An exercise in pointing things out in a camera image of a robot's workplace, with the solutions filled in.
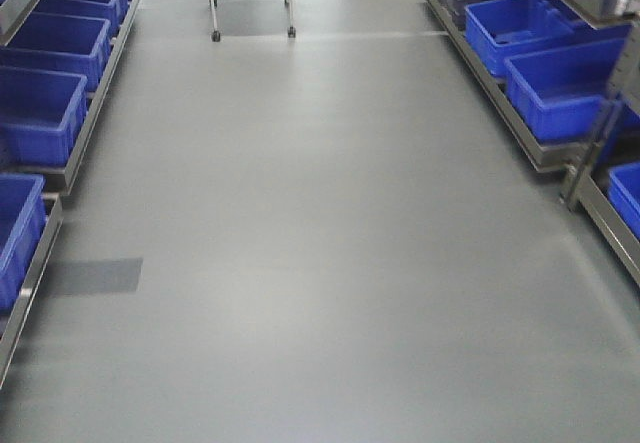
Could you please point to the blue bin right middle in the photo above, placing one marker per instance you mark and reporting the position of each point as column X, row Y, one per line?
column 499, row 29

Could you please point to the steel shelf rack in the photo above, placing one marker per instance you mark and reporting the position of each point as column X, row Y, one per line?
column 58, row 181
column 613, row 138

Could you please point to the right steel shelf rack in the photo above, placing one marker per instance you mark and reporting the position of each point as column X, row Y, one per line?
column 613, row 138

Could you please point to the blue bin left near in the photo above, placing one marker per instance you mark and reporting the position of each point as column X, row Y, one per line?
column 23, row 218

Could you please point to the blue bin right near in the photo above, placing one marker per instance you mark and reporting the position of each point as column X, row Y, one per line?
column 623, row 194

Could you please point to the blue bin right front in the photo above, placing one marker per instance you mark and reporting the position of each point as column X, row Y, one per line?
column 558, row 92

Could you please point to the left steel shelf rack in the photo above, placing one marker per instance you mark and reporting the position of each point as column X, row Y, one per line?
column 58, row 181

